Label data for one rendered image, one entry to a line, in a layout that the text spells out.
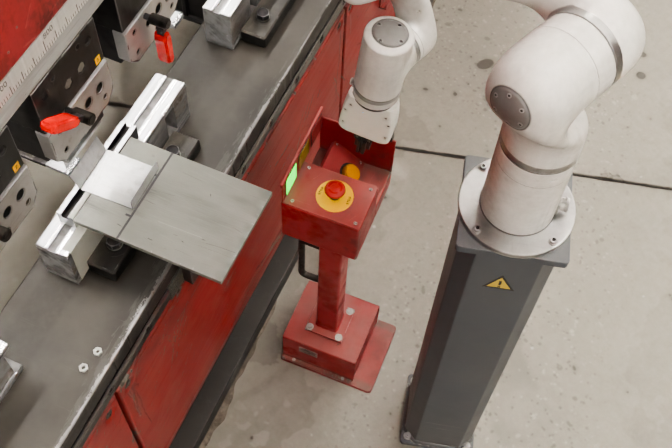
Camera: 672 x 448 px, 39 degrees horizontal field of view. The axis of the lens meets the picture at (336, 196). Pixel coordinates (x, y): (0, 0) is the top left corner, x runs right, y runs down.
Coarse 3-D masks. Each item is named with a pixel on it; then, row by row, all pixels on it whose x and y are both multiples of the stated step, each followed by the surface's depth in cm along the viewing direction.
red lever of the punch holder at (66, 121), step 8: (72, 112) 127; (80, 112) 127; (88, 112) 127; (48, 120) 120; (56, 120) 121; (64, 120) 122; (72, 120) 123; (80, 120) 126; (88, 120) 127; (48, 128) 119; (56, 128) 120; (64, 128) 122; (72, 128) 124
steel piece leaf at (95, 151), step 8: (96, 136) 153; (96, 144) 153; (88, 152) 152; (96, 152) 154; (80, 160) 151; (88, 160) 152; (96, 160) 154; (80, 168) 151; (88, 168) 152; (72, 176) 149; (80, 176) 151; (80, 184) 151
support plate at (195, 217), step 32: (160, 160) 155; (160, 192) 152; (192, 192) 152; (224, 192) 152; (256, 192) 152; (96, 224) 148; (128, 224) 148; (160, 224) 148; (192, 224) 149; (224, 224) 149; (160, 256) 145; (192, 256) 146; (224, 256) 146
